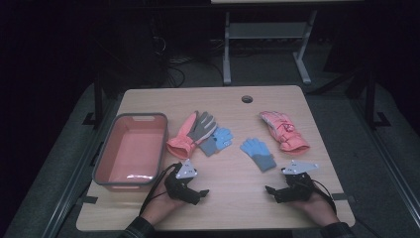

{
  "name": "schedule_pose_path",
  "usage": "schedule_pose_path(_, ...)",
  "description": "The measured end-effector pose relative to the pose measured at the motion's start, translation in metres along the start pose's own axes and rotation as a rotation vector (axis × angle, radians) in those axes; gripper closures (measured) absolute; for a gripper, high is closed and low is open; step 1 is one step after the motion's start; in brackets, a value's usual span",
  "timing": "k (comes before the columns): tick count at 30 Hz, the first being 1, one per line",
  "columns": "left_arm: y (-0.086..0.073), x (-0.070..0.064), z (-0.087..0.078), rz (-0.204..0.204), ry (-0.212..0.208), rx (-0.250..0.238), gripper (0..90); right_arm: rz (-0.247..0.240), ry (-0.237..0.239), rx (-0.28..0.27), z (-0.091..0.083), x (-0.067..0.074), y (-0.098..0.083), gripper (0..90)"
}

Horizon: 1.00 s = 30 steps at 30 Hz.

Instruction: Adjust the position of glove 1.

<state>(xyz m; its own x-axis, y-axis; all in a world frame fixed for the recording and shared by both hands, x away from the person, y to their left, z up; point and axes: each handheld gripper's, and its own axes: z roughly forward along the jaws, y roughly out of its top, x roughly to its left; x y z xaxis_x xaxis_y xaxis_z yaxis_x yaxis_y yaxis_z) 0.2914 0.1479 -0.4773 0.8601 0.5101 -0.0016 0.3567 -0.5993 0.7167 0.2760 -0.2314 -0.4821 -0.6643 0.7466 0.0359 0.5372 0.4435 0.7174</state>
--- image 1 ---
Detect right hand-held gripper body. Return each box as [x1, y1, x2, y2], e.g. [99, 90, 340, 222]
[278, 160, 320, 203]

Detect right hand-held gripper black cable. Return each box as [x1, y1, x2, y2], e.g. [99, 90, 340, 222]
[310, 178, 339, 214]

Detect pink padded ski glove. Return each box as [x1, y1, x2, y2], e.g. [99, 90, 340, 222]
[259, 110, 311, 156]

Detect plain blue grey glove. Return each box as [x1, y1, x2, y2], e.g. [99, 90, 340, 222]
[240, 137, 277, 173]

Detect blue glove with white dots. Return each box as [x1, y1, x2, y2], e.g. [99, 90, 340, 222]
[198, 127, 235, 158]

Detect grey metal table frame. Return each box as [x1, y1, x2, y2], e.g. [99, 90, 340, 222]
[222, 9, 318, 86]

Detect pink bin with grey rim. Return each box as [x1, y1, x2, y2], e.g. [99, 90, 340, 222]
[92, 112, 169, 193]

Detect left hand-held gripper black cable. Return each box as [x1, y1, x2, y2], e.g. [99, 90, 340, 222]
[139, 163, 181, 216]

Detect black floor cables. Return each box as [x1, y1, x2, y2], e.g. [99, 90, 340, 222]
[150, 19, 226, 89]

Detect black metal stand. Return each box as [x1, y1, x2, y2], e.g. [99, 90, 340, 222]
[363, 65, 392, 131]
[82, 70, 104, 130]

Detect hand-held gripper black cable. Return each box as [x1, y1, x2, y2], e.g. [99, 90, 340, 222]
[139, 163, 181, 216]
[310, 178, 339, 214]

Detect pink glove with grey palm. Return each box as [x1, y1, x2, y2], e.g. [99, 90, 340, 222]
[165, 110, 218, 161]

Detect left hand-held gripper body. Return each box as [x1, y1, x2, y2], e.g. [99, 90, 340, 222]
[163, 158, 199, 202]

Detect person's right hand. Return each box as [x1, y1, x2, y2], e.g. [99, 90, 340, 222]
[289, 191, 340, 228]

